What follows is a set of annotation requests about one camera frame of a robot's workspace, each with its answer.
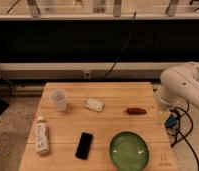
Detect white sponge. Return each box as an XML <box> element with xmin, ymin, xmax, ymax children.
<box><xmin>85</xmin><ymin>98</ymin><xmax>104</xmax><ymax>112</ymax></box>

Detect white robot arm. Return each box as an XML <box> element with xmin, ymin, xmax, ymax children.
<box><xmin>155</xmin><ymin>62</ymin><xmax>199</xmax><ymax>124</ymax></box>

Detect blue connector box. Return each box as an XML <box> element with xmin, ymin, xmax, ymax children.
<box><xmin>165</xmin><ymin>115</ymin><xmax>177</xmax><ymax>128</ymax></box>

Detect brown red oblong object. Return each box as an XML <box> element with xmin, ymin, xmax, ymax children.
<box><xmin>126</xmin><ymin>107</ymin><xmax>147</xmax><ymax>115</ymax></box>

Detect black smartphone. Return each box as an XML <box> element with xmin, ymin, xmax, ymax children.
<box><xmin>75</xmin><ymin>132</ymin><xmax>93</xmax><ymax>160</ymax></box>

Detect clear plastic cup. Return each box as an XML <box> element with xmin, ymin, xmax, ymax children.
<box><xmin>49</xmin><ymin>89</ymin><xmax>67</xmax><ymax>112</ymax></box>

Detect white plastic bottle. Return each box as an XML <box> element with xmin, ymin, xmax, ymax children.
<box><xmin>35</xmin><ymin>116</ymin><xmax>49</xmax><ymax>155</ymax></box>

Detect black cables beside table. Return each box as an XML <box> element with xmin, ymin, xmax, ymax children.
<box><xmin>166</xmin><ymin>99</ymin><xmax>199</xmax><ymax>171</ymax></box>

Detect black hanging cable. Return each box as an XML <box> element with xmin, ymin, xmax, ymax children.
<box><xmin>98</xmin><ymin>9</ymin><xmax>138</xmax><ymax>80</ymax></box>

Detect white wall outlet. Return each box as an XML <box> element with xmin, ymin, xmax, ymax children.
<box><xmin>84</xmin><ymin>71</ymin><xmax>91</xmax><ymax>79</ymax></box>

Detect white baseboard rail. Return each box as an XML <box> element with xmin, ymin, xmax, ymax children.
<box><xmin>0</xmin><ymin>62</ymin><xmax>180</xmax><ymax>80</ymax></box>

